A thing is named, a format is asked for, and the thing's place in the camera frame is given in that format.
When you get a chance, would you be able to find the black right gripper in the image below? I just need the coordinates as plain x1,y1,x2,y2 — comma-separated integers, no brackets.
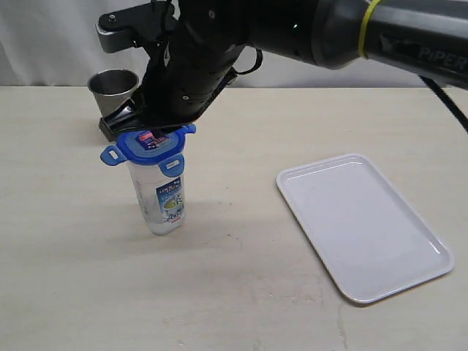
99,21,245,142

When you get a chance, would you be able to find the blue snap-lock lid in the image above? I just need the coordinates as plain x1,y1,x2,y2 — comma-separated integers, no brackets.
100,124,197,178

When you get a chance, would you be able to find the stainless steel cup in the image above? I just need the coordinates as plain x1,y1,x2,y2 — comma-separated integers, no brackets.
87,69,140,116

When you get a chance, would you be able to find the clear plastic tall container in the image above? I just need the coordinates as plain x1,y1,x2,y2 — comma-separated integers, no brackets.
127,154,186,236

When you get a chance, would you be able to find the white rectangular tray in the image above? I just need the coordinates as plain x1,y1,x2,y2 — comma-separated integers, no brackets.
276,154,455,305

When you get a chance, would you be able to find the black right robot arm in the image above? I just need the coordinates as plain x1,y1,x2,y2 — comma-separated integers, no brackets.
97,0,467,141

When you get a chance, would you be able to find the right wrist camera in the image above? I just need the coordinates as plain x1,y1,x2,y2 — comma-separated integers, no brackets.
95,1,177,53

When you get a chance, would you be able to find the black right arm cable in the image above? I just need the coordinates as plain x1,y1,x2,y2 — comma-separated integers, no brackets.
418,75,468,132

